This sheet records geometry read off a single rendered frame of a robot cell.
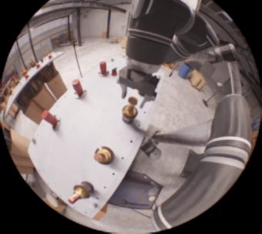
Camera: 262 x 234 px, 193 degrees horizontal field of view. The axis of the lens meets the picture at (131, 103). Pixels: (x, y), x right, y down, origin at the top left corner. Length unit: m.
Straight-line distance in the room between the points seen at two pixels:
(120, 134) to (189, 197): 0.44
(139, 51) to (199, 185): 0.28
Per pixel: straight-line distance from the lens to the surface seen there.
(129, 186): 1.08
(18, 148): 2.53
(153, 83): 0.23
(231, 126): 0.22
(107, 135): 0.49
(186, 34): 0.23
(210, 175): 0.18
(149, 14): 0.17
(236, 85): 1.04
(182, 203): 0.19
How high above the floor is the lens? 1.84
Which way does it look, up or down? 54 degrees down
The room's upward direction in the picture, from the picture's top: 14 degrees clockwise
